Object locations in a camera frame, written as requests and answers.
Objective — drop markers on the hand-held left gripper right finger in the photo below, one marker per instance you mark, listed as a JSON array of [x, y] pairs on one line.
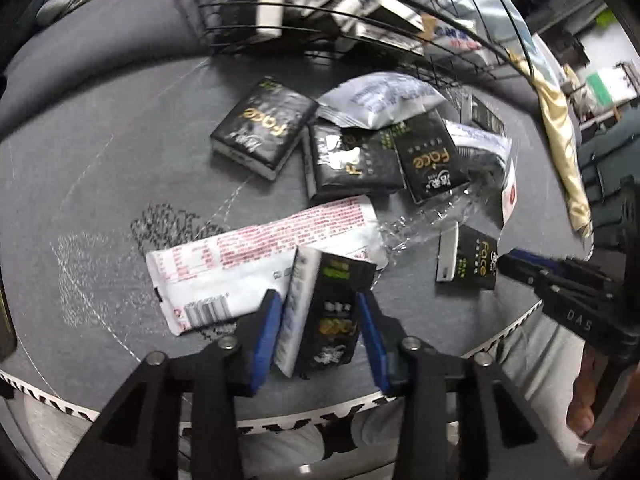
[[372, 340]]

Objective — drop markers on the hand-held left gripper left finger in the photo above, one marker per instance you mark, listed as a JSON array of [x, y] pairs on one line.
[[265, 340]]

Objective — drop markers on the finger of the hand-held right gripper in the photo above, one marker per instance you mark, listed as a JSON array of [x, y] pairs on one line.
[[517, 269], [532, 257]]

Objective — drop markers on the black tissue pack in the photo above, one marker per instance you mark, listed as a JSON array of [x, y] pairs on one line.
[[470, 260], [330, 315], [265, 125], [430, 160], [350, 165]]

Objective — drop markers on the white sachet red print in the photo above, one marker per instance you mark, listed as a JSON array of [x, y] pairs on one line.
[[510, 195]]

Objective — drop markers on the white wipes packet red print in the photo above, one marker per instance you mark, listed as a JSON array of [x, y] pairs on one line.
[[240, 260]]

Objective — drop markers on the white silver packet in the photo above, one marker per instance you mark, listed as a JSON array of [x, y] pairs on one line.
[[475, 140]]

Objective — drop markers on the silver foil pouch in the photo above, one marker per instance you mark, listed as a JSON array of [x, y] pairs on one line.
[[380, 97]]

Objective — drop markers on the grey felt desktop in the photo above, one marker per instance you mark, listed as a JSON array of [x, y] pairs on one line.
[[125, 160]]

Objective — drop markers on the person's right hand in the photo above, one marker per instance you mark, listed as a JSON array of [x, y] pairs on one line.
[[587, 395]]

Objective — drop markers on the clear plastic wrapper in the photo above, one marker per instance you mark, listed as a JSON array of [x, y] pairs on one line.
[[435, 215]]

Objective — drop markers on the gold satin cloth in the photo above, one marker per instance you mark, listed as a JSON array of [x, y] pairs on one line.
[[565, 150]]

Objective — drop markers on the dark teal cloth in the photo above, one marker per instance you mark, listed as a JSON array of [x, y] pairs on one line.
[[605, 160]]

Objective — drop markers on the small black packet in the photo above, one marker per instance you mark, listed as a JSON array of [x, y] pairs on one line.
[[487, 115]]

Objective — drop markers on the green white box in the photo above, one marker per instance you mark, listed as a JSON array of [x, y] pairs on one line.
[[610, 85]]

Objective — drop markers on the black white packet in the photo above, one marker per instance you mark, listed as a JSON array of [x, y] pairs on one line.
[[395, 25], [347, 10]]

